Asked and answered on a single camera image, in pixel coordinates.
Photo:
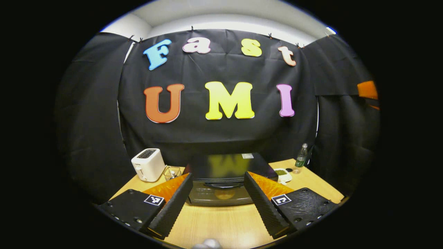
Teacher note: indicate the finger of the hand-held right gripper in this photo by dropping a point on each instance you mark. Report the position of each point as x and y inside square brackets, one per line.
[376, 107]
[367, 90]

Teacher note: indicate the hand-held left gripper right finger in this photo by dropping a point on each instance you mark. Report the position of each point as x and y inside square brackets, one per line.
[263, 207]

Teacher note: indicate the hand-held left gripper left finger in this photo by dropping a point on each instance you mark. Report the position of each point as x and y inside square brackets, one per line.
[171, 211]

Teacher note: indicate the black electric oven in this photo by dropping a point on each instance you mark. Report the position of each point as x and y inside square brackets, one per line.
[225, 167]

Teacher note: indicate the white divided seasoning dish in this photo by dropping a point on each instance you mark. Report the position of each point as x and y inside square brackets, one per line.
[282, 174]

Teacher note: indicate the white toaster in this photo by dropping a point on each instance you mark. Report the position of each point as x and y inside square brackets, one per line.
[148, 166]

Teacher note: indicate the clear plastic water bottle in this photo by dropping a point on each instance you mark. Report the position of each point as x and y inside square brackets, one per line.
[300, 160]

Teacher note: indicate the ceiling light panel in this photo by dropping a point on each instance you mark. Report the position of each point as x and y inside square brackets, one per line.
[331, 30]

